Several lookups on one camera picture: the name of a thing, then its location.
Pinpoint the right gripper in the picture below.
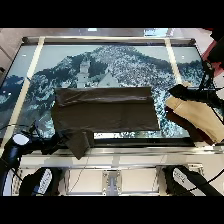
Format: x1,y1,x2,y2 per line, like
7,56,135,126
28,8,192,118
168,83,202,102

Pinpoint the dark green shirt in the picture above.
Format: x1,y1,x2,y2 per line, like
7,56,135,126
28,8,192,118
50,86,161,160

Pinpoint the cream garment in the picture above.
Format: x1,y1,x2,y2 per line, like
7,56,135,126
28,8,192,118
165,94,224,144

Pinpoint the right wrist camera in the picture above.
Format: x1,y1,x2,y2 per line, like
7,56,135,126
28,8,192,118
200,59,216,90

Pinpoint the black cable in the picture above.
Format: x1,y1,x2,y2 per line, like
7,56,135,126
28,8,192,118
195,167,224,193
75,155,91,197

